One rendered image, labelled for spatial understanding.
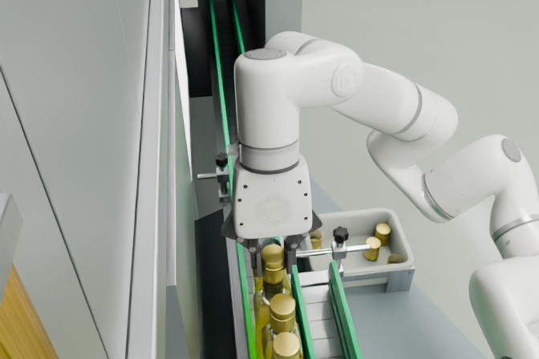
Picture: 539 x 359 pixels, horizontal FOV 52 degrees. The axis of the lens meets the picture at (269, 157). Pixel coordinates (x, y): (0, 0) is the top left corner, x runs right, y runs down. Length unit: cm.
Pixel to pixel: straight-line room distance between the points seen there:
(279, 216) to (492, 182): 35
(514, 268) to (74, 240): 66
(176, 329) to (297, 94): 30
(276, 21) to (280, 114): 109
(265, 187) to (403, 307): 67
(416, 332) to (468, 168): 47
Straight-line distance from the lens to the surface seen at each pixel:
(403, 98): 78
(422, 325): 127
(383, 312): 127
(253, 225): 71
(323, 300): 111
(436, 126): 85
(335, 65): 65
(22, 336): 18
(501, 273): 85
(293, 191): 69
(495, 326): 85
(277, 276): 78
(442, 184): 91
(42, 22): 31
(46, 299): 28
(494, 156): 89
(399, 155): 88
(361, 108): 79
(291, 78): 63
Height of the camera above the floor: 179
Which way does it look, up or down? 41 degrees down
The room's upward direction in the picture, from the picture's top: straight up
